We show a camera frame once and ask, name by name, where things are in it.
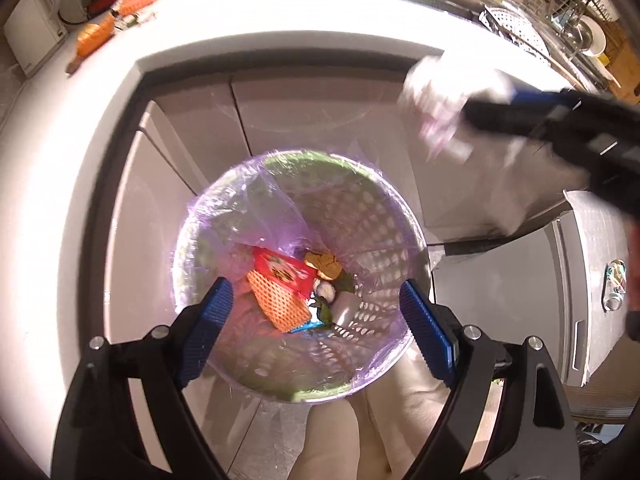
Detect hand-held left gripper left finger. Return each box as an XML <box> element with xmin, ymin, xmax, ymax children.
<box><xmin>52</xmin><ymin>276</ymin><xmax>236</xmax><ymax>480</ymax></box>

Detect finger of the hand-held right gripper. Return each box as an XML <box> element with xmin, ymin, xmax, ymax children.
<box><xmin>509</xmin><ymin>87</ymin><xmax>572</xmax><ymax>107</ymax></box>
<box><xmin>462</xmin><ymin>101</ymin><xmax>557</xmax><ymax>137</ymax></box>

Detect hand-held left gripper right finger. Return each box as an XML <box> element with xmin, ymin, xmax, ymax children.
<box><xmin>397</xmin><ymin>279</ymin><xmax>576</xmax><ymax>480</ymax></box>

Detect white tissue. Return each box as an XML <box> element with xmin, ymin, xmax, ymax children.
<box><xmin>399</xmin><ymin>54</ymin><xmax>517</xmax><ymax>162</ymax></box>

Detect green vegetable leaves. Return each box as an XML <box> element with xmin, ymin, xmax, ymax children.
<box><xmin>309</xmin><ymin>279</ymin><xmax>357</xmax><ymax>322</ymax></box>

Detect blue and white milk carton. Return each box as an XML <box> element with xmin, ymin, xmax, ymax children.
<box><xmin>289</xmin><ymin>317</ymin><xmax>327</xmax><ymax>335</ymax></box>

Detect red snack packet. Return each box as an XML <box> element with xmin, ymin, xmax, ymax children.
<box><xmin>252</xmin><ymin>247</ymin><xmax>319</xmax><ymax>301</ymax></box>

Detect onion piece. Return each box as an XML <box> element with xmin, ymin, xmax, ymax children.
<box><xmin>312</xmin><ymin>281</ymin><xmax>339</xmax><ymax>304</ymax></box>

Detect piece of bread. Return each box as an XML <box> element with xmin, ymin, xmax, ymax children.
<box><xmin>303</xmin><ymin>251</ymin><xmax>344</xmax><ymax>281</ymax></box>

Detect round perforated trash bin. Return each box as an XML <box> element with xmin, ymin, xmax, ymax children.
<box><xmin>170</xmin><ymin>148</ymin><xmax>431</xmax><ymax>404</ymax></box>

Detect white perforated colander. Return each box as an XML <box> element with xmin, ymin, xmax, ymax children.
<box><xmin>479</xmin><ymin>4</ymin><xmax>552</xmax><ymax>57</ymax></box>

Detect metal dish rack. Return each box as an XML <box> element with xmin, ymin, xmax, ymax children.
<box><xmin>529</xmin><ymin>0</ymin><xmax>632</xmax><ymax>87</ymax></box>

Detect person's beige pants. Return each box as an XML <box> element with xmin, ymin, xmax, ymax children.
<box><xmin>294</xmin><ymin>344</ymin><xmax>457</xmax><ymax>480</ymax></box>

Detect silver appliance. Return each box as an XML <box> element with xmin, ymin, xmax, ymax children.
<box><xmin>549</xmin><ymin>189</ymin><xmax>637</xmax><ymax>389</ymax></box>

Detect beige cabinet door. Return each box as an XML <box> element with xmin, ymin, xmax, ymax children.
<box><xmin>230</xmin><ymin>72</ymin><xmax>427</xmax><ymax>196</ymax></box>
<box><xmin>102</xmin><ymin>99</ymin><xmax>251</xmax><ymax>467</ymax></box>

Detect white electric kettle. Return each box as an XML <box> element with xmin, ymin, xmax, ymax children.
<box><xmin>3</xmin><ymin>0</ymin><xmax>69</xmax><ymax>79</ymax></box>

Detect black power cable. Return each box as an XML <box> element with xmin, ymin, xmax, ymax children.
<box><xmin>59</xmin><ymin>0</ymin><xmax>92</xmax><ymax>26</ymax></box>

